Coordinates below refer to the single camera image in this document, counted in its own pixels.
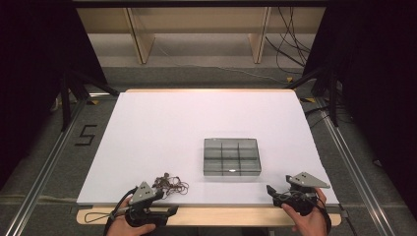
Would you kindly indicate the light wooden shelf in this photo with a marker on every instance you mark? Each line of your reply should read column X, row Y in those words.
column 196, row 19

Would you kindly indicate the wooden table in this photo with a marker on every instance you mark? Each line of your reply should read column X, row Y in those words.
column 213, row 216

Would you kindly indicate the black metal stand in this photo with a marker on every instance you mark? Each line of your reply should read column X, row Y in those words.
column 67, row 98
column 332, row 95

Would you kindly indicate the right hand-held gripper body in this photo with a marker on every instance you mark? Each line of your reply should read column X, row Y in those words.
column 301, row 193

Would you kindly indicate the black curtain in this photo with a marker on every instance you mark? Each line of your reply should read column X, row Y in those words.
column 377, row 82
column 32, row 65

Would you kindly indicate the yellow tape floor mark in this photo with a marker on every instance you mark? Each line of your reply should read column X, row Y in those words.
column 93, row 102

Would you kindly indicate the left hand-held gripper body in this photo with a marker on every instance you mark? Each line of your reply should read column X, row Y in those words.
column 141, row 194

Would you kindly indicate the person's left hand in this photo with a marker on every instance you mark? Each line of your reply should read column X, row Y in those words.
column 126, row 226

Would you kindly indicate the person's right hand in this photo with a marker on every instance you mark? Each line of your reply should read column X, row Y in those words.
column 309, row 223

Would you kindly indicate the grey transparent compartment box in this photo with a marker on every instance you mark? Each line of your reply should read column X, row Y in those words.
column 232, row 157

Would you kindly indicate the aluminium floor rail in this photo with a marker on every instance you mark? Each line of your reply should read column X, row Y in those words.
column 49, row 160
column 354, row 164

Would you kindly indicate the black tape floor mark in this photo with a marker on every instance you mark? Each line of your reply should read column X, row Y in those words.
column 86, row 135

